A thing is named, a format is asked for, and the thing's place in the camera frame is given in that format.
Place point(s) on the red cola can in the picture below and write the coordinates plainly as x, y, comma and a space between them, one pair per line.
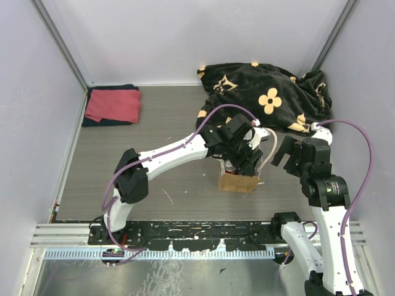
230, 168

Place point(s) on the burlap canvas cat-print bag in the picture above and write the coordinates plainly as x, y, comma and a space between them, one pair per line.
245, 184

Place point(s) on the black mounting base rail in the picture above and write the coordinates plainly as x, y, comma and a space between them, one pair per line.
276, 224

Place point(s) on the dark teal folded cloth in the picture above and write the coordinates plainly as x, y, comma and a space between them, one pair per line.
90, 123

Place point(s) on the black floral fleece blanket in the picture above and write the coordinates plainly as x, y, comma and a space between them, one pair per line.
279, 99

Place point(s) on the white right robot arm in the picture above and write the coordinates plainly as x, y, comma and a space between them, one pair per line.
332, 269

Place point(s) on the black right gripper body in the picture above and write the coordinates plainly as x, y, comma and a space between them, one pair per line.
294, 164

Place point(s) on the white slotted cable duct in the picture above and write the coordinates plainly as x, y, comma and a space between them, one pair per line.
103, 254

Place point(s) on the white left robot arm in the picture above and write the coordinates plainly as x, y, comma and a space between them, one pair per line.
130, 182

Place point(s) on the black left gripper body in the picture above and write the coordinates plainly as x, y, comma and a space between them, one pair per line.
237, 151

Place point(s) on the pink folded cloth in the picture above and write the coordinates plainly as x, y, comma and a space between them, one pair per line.
114, 104

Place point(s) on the aluminium frame rail front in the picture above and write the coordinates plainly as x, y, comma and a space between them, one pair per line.
81, 233

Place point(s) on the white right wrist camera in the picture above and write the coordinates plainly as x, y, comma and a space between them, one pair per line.
320, 132

